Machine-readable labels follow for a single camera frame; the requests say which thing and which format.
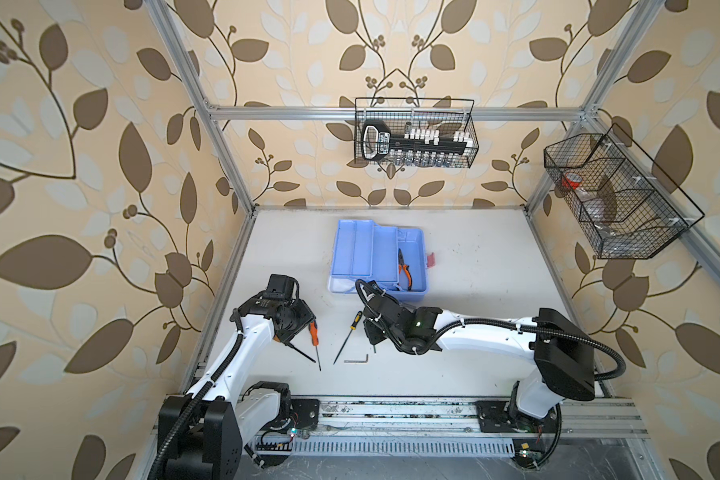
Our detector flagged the black socket set holder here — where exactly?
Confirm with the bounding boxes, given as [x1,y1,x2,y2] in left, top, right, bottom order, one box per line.
[355,119,478,168]

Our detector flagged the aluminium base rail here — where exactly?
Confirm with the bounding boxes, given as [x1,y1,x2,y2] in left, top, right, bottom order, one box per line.
[288,396,649,439]

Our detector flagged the aluminium frame bar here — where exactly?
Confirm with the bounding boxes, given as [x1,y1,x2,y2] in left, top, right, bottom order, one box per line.
[209,105,586,124]

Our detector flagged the white and blue tool box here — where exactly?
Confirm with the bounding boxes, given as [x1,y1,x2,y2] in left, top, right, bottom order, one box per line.
[327,220,429,303]

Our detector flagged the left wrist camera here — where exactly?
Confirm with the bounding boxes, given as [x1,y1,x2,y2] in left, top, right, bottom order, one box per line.
[265,274,300,302]

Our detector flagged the black yellow handled screwdriver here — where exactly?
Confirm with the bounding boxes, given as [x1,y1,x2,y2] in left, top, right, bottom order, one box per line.
[333,310,363,364]

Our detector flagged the orange handled pliers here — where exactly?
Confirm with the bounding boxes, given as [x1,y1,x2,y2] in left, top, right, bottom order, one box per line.
[398,249,413,291]

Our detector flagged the flat lying hex key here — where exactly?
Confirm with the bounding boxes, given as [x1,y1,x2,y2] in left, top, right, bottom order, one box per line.
[343,354,370,365]

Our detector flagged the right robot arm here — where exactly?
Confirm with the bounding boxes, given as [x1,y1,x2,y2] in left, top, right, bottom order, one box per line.
[361,294,626,419]

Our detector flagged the wire basket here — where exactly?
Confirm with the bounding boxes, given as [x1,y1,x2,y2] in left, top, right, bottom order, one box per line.
[354,96,479,169]
[544,123,705,260]

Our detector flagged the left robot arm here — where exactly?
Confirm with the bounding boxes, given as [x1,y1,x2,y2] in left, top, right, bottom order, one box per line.
[147,291,316,479]

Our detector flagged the back wire basket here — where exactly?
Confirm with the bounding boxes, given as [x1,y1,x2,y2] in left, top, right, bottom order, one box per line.
[354,96,479,169]

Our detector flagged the red handled screwdriver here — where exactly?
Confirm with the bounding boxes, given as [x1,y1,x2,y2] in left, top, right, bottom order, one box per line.
[309,321,322,370]

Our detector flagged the right wire basket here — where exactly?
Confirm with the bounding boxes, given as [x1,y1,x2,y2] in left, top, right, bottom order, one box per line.
[544,123,705,260]

